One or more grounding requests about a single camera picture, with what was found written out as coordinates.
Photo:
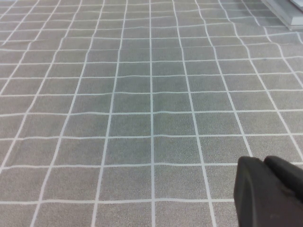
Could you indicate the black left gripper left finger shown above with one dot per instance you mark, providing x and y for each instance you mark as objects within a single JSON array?
[{"x": 258, "y": 198}]

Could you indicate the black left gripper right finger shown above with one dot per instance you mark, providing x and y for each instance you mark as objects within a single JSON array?
[{"x": 286, "y": 172}]

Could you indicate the grey grid-pattern tablecloth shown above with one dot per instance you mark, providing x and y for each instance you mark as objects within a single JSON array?
[{"x": 132, "y": 99}]

